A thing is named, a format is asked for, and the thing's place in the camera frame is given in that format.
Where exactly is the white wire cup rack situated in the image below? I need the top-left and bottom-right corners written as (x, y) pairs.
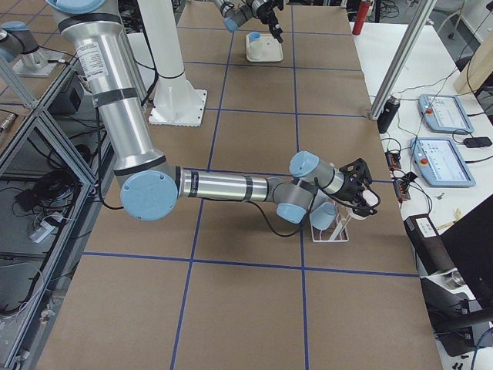
top-left (310, 202), bottom-right (352, 243)

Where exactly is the light blue cup on rack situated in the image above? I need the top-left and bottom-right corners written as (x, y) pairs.
top-left (310, 202), bottom-right (337, 230)

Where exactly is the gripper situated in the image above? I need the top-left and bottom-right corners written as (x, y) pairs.
top-left (338, 158), bottom-right (377, 217)
top-left (257, 0), bottom-right (284, 43)

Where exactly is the cream plastic tray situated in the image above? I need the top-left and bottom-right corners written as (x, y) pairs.
top-left (246, 33), bottom-right (283, 62)

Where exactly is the pale green plastic cup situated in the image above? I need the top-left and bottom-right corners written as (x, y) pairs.
top-left (249, 39), bottom-right (263, 61)

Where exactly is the blue teach pendant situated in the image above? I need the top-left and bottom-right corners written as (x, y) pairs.
top-left (418, 94), bottom-right (474, 134)
top-left (411, 137), bottom-right (476, 188)

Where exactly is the near blue teach pendant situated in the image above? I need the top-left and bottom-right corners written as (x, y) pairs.
top-left (411, 137), bottom-right (476, 188)

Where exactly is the aluminium frame post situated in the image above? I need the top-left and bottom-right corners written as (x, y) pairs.
top-left (368, 0), bottom-right (437, 120)

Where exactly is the far blue teach pendant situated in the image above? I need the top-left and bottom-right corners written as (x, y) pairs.
top-left (418, 94), bottom-right (474, 134)

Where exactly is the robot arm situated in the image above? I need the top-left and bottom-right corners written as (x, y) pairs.
top-left (50, 1), bottom-right (381, 224)
top-left (213, 0), bottom-right (286, 44)

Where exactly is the black monitor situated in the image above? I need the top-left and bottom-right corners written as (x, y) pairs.
top-left (421, 197), bottom-right (492, 333)

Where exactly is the black box with label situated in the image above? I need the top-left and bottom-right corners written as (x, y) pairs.
top-left (404, 214), bottom-right (455, 274)

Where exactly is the red water bottle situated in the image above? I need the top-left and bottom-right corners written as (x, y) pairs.
top-left (352, 0), bottom-right (372, 35)

